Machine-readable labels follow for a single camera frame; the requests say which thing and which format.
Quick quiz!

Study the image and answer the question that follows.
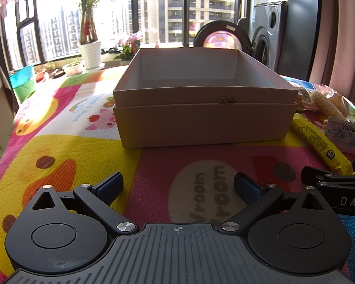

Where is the low white planter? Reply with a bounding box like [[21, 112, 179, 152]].
[[62, 61, 85, 76]]

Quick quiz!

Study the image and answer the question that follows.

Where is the pink flowering potted plant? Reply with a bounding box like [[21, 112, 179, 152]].
[[114, 31, 145, 61]]

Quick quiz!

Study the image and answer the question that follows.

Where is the clear bag of bread sticks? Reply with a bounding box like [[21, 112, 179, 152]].
[[294, 82, 348, 120]]

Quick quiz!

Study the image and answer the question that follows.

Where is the small white printed snack packet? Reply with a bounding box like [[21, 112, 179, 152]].
[[324, 117, 355, 154]]

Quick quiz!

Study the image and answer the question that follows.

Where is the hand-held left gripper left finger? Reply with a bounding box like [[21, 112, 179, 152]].
[[32, 172, 139, 234]]

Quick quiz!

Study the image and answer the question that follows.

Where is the round washing machine door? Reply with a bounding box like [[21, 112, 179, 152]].
[[194, 20, 252, 55]]

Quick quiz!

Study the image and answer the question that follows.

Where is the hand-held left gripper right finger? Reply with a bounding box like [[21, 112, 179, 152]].
[[218, 172, 327, 234]]

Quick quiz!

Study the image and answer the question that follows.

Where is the long yellow snack packet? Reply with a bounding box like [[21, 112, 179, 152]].
[[290, 113, 354, 176]]

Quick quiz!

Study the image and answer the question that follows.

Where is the colourful printed play mat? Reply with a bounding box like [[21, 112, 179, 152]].
[[0, 65, 355, 284]]

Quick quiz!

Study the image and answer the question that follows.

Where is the teal plastic bucket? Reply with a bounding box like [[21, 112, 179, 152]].
[[9, 66, 36, 88]]

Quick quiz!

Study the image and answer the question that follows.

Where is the pink curtain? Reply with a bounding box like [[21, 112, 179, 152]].
[[309, 0, 355, 113]]

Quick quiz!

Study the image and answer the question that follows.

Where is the cardboard box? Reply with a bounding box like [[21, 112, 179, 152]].
[[113, 47, 298, 149]]

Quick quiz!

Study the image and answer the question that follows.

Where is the tall plant in white pot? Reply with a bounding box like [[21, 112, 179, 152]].
[[63, 0, 104, 70]]

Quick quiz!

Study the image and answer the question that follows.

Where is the grey washing machine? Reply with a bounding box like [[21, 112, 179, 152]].
[[250, 1, 289, 74]]

